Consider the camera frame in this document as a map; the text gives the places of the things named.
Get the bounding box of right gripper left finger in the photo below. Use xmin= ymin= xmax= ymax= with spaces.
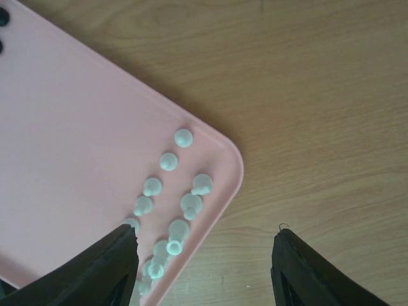
xmin=1 ymin=224 xmax=139 ymax=305

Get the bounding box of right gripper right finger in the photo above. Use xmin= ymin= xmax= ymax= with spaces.
xmin=270 ymin=229 xmax=387 ymax=305

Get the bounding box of white knight chess piece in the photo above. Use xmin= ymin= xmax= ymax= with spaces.
xmin=191 ymin=173 xmax=213 ymax=196

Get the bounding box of white pawn chess piece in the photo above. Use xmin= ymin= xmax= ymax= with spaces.
xmin=159 ymin=152 xmax=179 ymax=171
xmin=174 ymin=129 xmax=194 ymax=148
xmin=143 ymin=177 xmax=162 ymax=197

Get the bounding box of black chess piece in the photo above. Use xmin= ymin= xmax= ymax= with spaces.
xmin=0 ymin=7 xmax=10 ymax=27

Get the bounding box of pink plastic tray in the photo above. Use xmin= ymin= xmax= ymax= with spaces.
xmin=1 ymin=1 xmax=244 ymax=305

